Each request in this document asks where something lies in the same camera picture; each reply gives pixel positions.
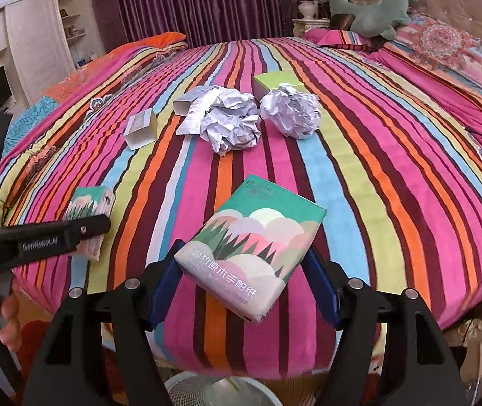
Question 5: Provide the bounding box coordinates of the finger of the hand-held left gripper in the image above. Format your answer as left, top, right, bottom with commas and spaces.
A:
0, 214, 112, 275

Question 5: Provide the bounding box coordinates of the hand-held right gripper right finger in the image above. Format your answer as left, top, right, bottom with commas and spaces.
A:
306, 247, 468, 406

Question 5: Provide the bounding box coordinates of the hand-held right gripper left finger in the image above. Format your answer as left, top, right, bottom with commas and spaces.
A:
21, 239, 188, 406

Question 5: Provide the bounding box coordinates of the small green tissue packet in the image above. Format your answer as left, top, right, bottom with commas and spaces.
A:
63, 186, 116, 262

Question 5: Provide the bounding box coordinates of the large green tissue packet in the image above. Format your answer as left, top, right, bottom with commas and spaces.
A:
173, 173, 327, 326

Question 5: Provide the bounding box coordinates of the white mesh wastebasket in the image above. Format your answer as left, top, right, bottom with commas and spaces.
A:
164, 372, 276, 406

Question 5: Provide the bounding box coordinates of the long white printed box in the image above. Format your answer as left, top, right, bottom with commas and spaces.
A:
173, 85, 227, 116

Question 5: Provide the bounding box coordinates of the light green box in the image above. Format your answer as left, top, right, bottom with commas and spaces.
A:
253, 72, 306, 101

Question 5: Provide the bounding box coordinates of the striped colourful blanket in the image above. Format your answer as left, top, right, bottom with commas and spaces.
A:
0, 36, 482, 379

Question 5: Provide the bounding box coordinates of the white shelf cabinet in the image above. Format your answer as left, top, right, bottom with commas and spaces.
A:
0, 0, 112, 108

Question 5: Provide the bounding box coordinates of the small open white box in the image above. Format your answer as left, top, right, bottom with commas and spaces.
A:
123, 109, 158, 150

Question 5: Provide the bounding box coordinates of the orange patterned pillow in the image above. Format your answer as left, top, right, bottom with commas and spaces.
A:
2, 31, 189, 149

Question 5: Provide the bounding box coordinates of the flat white paper wrapper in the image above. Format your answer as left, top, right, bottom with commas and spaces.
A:
176, 108, 210, 136

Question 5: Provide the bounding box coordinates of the crumpled white paper ball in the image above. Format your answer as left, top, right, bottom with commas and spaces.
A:
199, 89, 262, 156
260, 85, 322, 139

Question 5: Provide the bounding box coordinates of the pink striped pillow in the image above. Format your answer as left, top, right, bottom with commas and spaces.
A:
304, 27, 379, 53

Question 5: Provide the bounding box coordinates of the floral patterned pink pillow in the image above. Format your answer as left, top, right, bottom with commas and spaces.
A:
370, 10, 482, 187

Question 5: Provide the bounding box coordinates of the cream carved nightstand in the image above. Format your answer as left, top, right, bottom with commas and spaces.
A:
292, 17, 331, 38

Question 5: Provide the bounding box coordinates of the purple curtain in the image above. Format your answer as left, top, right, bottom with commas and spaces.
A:
112, 0, 293, 49

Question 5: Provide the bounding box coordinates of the green plush toy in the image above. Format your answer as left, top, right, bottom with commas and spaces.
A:
330, 0, 419, 41

